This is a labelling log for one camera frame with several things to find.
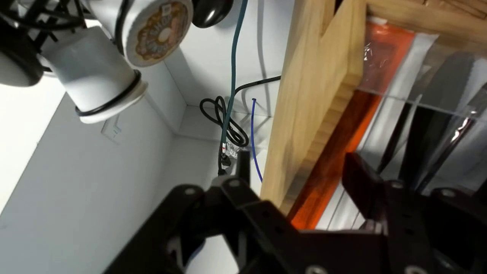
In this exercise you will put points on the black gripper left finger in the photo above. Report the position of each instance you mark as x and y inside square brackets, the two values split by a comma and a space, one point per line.
[257, 235]

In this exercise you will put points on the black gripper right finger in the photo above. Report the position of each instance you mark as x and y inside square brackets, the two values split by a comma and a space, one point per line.
[443, 232]

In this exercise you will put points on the wooden condiment rack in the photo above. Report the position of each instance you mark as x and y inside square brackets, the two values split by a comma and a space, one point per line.
[321, 115]

